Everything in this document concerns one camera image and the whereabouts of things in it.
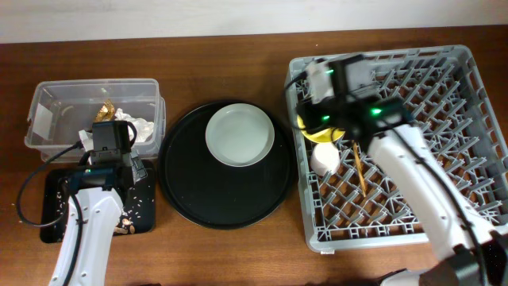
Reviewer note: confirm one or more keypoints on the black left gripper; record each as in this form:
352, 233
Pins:
137, 161

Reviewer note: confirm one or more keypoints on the white napkin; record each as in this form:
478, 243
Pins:
144, 128

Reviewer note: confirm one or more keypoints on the yellow bowl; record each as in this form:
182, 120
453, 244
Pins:
328, 135

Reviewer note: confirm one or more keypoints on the food scraps and rice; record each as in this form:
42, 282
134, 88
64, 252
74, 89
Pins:
137, 216

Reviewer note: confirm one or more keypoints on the wooden chopstick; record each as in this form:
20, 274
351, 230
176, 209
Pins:
358, 165

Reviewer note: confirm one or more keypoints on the gold foil wrapper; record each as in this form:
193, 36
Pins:
106, 112

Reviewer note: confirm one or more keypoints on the pink cup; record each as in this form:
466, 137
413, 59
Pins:
325, 158

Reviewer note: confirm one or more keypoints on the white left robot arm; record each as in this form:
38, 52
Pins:
104, 200

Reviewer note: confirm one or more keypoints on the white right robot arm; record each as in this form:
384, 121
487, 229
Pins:
470, 251

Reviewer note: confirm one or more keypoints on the grey dishwasher rack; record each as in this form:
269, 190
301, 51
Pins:
442, 88

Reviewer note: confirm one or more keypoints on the clear plastic bin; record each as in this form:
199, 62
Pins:
60, 109

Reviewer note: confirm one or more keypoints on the round black tray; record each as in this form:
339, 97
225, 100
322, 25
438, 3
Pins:
215, 195

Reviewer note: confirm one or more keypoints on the light grey plate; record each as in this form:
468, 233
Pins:
239, 135

